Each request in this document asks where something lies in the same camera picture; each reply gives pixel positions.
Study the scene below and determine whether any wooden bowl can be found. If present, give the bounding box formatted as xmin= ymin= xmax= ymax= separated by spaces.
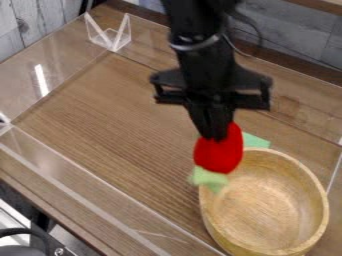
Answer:
xmin=198 ymin=148 xmax=329 ymax=256

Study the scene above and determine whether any red plush fruit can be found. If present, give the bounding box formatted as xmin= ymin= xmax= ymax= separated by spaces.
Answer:
xmin=186 ymin=121 xmax=245 ymax=194

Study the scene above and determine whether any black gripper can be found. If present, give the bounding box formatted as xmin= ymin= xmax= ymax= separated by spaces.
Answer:
xmin=149 ymin=36 xmax=272 ymax=141

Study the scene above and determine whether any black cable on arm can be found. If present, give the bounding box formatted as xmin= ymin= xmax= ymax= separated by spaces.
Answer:
xmin=221 ymin=6 xmax=268 ymax=59

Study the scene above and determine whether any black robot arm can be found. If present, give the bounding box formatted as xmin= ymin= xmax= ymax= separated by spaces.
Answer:
xmin=149 ymin=0 xmax=272 ymax=141

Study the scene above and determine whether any green foam block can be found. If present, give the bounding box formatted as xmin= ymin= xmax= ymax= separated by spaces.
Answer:
xmin=243 ymin=133 xmax=271 ymax=148

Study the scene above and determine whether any black metal bracket bottom left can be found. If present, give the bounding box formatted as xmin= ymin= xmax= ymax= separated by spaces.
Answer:
xmin=29 ymin=222 xmax=77 ymax=256

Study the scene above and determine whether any black cable bottom left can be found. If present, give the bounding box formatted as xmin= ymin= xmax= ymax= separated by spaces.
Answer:
xmin=0 ymin=228 xmax=44 ymax=256

